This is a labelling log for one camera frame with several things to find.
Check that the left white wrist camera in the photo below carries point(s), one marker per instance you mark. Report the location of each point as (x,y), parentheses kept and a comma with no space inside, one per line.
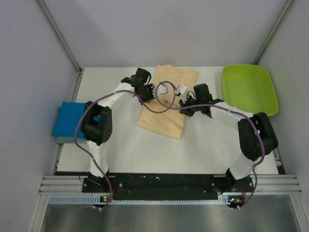
(161,88)

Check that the grey slotted cable duct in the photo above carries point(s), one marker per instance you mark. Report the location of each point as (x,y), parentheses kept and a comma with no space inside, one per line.
(102,200)

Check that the folded light blue striped shirt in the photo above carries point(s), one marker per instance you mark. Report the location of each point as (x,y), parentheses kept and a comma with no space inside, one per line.
(69,140)

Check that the aluminium frame rail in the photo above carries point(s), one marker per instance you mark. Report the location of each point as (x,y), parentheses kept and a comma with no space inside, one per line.
(266,185)

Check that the beige t shirt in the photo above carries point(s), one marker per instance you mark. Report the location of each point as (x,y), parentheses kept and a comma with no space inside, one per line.
(171,122)

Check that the green plastic bin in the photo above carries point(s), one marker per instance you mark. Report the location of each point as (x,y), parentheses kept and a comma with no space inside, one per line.
(249,88)

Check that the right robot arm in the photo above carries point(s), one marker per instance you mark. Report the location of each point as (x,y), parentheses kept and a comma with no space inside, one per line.
(256,135)

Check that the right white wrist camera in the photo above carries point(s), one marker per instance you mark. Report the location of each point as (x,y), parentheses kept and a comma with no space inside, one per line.
(182,90)

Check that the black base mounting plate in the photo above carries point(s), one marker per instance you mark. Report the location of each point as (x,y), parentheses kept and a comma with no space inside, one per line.
(163,187)

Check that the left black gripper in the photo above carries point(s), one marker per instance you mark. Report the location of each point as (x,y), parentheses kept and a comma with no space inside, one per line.
(150,87)

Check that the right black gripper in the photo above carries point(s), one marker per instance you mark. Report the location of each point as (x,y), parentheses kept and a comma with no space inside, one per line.
(186,103)

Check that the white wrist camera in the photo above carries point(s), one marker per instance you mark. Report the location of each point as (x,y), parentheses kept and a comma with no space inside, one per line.
(161,88)
(182,90)

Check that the folded blue t shirt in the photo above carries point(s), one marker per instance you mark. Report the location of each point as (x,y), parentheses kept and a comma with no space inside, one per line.
(68,117)

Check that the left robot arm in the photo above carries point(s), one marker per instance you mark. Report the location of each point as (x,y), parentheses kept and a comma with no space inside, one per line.
(97,122)

